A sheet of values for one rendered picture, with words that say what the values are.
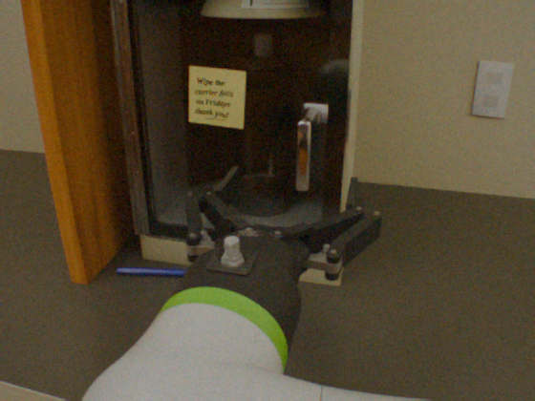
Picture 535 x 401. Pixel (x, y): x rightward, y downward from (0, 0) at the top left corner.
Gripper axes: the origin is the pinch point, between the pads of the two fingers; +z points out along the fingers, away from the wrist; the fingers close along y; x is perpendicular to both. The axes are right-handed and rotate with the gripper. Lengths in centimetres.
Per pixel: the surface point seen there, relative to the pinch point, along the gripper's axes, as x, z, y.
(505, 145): 10, 54, -37
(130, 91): -7.7, 9.4, 24.4
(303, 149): -3.0, 4.3, -0.4
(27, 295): 20.4, -3.4, 39.0
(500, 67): -6, 53, -33
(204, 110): -5.5, 9.4, 13.6
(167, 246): 17.3, 10.6, 21.5
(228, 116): -4.8, 9.3, 10.3
